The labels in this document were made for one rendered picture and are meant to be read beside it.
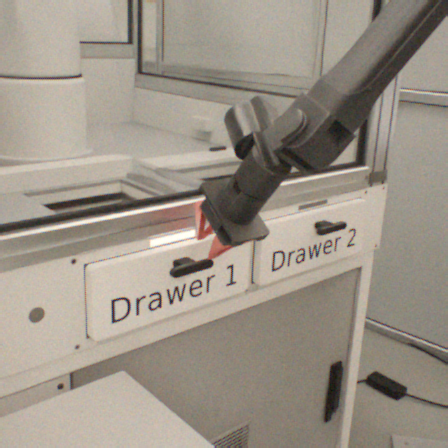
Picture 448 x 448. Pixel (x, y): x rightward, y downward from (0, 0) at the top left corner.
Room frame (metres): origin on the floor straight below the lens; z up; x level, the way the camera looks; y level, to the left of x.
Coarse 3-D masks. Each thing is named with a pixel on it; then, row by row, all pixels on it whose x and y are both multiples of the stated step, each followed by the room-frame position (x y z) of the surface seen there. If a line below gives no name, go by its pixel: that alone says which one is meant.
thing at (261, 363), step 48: (288, 288) 1.00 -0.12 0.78; (336, 288) 1.11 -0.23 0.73; (144, 336) 0.79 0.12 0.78; (192, 336) 0.86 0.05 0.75; (240, 336) 0.93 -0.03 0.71; (288, 336) 1.02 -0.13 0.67; (336, 336) 1.13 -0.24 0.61; (0, 384) 0.64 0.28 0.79; (48, 384) 0.69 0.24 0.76; (144, 384) 0.80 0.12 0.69; (192, 384) 0.86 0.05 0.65; (240, 384) 0.94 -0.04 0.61; (288, 384) 1.03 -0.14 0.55; (336, 384) 1.11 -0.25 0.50; (240, 432) 0.97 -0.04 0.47; (288, 432) 1.04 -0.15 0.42; (336, 432) 1.16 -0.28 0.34
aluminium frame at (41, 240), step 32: (384, 0) 1.13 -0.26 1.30; (384, 96) 1.15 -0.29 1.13; (384, 128) 1.16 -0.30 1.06; (384, 160) 1.17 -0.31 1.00; (192, 192) 0.86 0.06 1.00; (288, 192) 0.98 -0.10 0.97; (320, 192) 1.03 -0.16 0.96; (32, 224) 0.69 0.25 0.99; (64, 224) 0.70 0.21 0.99; (96, 224) 0.73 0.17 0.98; (128, 224) 0.76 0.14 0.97; (160, 224) 0.80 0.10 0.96; (192, 224) 0.84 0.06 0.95; (0, 256) 0.65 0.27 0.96; (32, 256) 0.67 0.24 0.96; (64, 256) 0.70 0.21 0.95
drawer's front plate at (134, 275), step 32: (128, 256) 0.76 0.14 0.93; (160, 256) 0.78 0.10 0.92; (192, 256) 0.82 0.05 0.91; (224, 256) 0.86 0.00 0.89; (96, 288) 0.71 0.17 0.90; (128, 288) 0.74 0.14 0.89; (160, 288) 0.78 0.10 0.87; (224, 288) 0.86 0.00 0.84; (96, 320) 0.71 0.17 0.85; (128, 320) 0.74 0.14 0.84
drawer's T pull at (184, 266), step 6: (180, 258) 0.80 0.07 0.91; (186, 258) 0.80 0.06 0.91; (174, 264) 0.79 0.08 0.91; (180, 264) 0.78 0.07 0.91; (186, 264) 0.77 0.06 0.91; (192, 264) 0.78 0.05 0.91; (198, 264) 0.78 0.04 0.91; (204, 264) 0.79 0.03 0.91; (210, 264) 0.79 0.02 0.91; (174, 270) 0.75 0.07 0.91; (180, 270) 0.76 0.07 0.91; (186, 270) 0.77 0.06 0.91; (192, 270) 0.77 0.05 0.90; (198, 270) 0.78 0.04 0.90; (174, 276) 0.75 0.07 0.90; (180, 276) 0.76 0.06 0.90
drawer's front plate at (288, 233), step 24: (288, 216) 0.97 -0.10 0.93; (312, 216) 1.00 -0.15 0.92; (336, 216) 1.05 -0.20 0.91; (360, 216) 1.10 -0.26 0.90; (264, 240) 0.92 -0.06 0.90; (288, 240) 0.96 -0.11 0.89; (312, 240) 1.00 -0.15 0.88; (360, 240) 1.10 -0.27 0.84; (264, 264) 0.92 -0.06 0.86; (312, 264) 1.01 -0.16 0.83
